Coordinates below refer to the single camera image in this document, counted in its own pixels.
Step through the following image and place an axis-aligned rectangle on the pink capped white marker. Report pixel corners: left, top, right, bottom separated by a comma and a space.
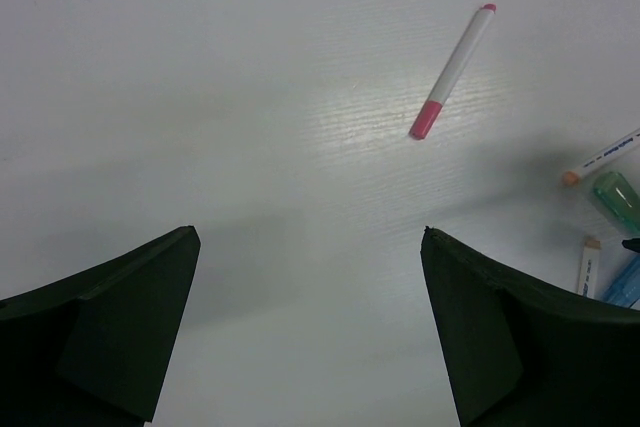
408, 3, 497, 140

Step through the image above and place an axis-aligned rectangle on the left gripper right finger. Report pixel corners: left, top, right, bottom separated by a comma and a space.
421, 228, 639, 426

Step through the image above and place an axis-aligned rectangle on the peach capped lower marker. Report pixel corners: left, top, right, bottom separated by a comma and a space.
576, 237, 601, 299

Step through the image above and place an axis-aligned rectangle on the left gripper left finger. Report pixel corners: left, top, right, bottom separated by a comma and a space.
1, 226, 201, 426

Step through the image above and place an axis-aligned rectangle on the peach capped horizontal marker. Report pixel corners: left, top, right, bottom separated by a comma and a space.
561, 129, 639, 187

